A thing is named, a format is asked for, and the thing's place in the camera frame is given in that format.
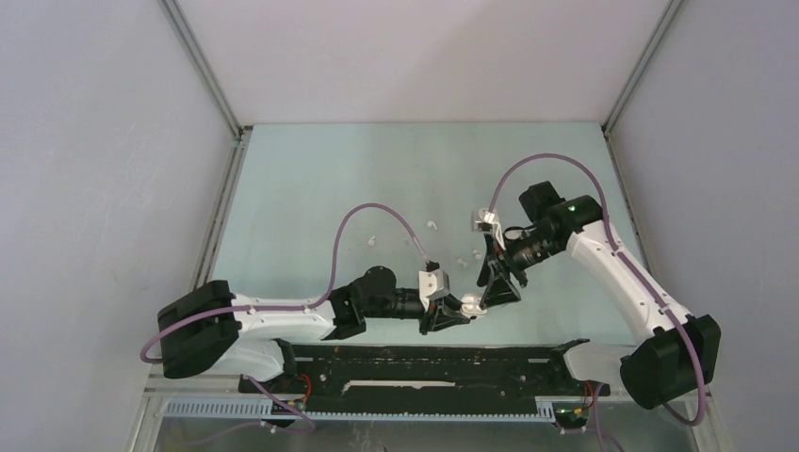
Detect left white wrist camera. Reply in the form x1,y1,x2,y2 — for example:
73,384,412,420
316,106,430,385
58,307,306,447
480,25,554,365
418,268,450,311

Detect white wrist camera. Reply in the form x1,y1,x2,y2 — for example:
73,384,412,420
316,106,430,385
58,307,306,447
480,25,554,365
418,268,450,311
471,208,506,250

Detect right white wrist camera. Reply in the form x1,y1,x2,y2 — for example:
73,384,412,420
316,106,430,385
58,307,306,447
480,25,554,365
471,208,506,250

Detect aluminium frame post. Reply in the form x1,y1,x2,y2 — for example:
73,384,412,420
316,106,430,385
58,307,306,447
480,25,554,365
158,0,243,139
602,0,687,138

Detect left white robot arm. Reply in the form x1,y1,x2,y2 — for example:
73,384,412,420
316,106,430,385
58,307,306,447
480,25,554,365
157,266,480,393

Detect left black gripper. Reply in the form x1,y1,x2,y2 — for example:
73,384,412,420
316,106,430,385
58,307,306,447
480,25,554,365
364,288,469,335

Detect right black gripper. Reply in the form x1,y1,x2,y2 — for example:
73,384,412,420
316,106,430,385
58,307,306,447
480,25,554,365
478,228,562,310

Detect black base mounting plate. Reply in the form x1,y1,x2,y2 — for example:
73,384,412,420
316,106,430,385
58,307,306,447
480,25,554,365
262,345,610,414

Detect white cable duct rail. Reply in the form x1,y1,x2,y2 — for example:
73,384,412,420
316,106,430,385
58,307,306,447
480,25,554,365
162,397,555,423

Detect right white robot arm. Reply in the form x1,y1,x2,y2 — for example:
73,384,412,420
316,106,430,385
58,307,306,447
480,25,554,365
473,182,722,410

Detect right aluminium frame post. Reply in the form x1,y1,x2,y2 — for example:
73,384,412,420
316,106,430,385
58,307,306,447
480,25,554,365
602,0,687,138

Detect left aluminium frame post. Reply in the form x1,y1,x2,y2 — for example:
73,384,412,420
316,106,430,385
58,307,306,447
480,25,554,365
158,0,243,139

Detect white case with black window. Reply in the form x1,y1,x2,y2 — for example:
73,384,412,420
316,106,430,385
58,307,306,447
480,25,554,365
460,294,487,319

